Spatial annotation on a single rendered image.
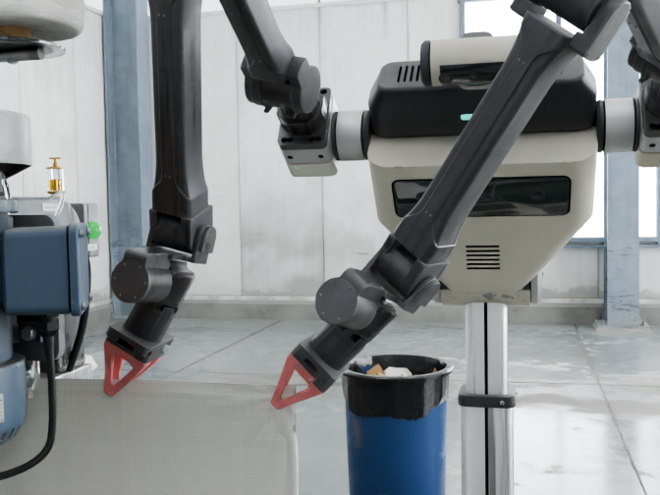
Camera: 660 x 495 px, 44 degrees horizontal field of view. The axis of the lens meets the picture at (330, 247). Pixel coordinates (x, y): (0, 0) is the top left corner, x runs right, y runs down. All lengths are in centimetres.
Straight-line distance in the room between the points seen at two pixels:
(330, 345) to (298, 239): 835
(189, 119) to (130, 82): 889
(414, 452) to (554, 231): 198
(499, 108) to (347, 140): 54
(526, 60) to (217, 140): 885
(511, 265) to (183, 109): 71
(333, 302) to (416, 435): 235
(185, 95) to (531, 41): 42
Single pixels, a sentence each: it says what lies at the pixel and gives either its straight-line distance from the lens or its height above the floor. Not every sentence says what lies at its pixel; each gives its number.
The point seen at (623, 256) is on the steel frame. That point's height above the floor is 75.
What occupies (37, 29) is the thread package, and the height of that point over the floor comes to 153.
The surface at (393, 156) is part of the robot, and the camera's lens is 140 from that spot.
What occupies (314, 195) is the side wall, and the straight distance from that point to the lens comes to 932.
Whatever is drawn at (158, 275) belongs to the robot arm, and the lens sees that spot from 108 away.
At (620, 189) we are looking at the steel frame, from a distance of 863.
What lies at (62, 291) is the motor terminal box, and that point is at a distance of 84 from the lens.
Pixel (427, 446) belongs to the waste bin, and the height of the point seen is 36.
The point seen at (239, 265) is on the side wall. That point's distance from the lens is 962.
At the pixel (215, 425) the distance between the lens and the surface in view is 114.
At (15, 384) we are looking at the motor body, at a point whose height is 115.
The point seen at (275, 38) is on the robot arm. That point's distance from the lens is 125.
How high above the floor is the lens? 132
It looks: 3 degrees down
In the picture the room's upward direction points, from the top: 1 degrees counter-clockwise
